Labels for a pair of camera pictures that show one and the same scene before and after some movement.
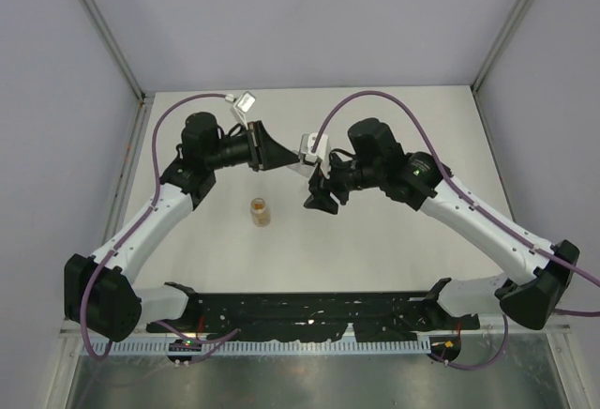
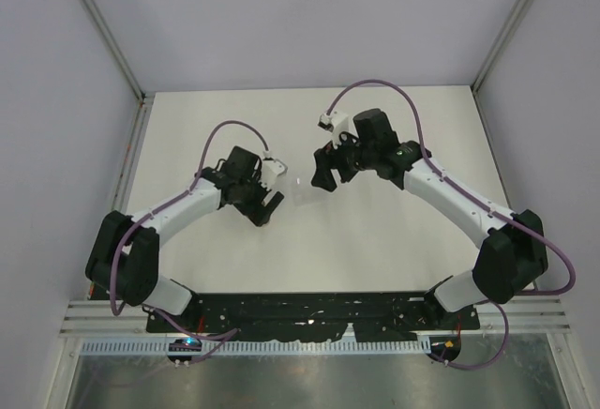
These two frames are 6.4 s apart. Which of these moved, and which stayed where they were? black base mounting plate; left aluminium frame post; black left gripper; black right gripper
Moved: black right gripper; black left gripper
Stayed: left aluminium frame post; black base mounting plate
